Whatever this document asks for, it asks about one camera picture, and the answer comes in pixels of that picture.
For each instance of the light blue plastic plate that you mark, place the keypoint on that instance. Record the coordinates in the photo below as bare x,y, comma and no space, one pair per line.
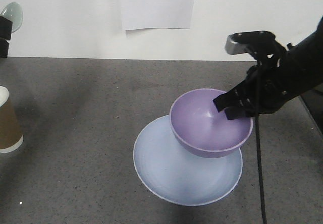
175,175

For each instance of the mint green plastic spoon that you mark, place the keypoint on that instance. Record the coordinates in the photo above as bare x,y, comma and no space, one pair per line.
14,13

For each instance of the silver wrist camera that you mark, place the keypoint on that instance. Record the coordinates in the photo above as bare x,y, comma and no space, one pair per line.
248,42

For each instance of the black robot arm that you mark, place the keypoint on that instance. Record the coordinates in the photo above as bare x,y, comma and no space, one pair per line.
311,51

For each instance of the white paper sheet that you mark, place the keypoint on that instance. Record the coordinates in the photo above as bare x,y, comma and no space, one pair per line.
148,14

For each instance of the purple plastic bowl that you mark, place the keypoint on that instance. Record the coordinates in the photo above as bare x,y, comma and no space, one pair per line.
202,130

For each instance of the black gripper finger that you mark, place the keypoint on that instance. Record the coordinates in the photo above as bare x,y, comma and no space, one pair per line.
4,48
5,28

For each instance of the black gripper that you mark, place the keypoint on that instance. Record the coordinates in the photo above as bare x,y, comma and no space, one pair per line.
267,87

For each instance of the brown paper cup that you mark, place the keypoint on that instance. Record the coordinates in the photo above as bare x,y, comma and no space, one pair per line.
11,134

